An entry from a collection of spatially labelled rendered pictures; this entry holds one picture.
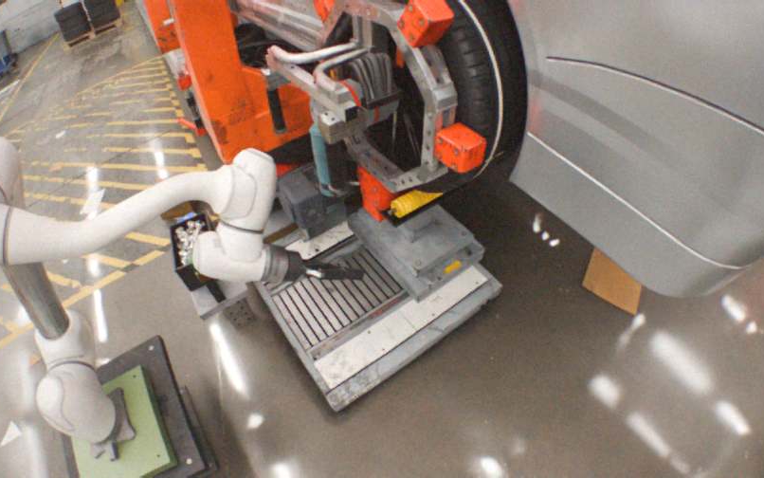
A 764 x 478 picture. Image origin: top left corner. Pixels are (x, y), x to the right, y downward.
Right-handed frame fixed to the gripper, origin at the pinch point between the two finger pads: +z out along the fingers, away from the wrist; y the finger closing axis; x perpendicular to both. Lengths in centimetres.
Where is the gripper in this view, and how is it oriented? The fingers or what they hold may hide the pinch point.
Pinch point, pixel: (352, 273)
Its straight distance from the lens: 98.4
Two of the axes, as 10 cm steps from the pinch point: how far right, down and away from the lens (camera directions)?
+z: 7.7, 1.5, 6.2
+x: 2.4, -9.7, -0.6
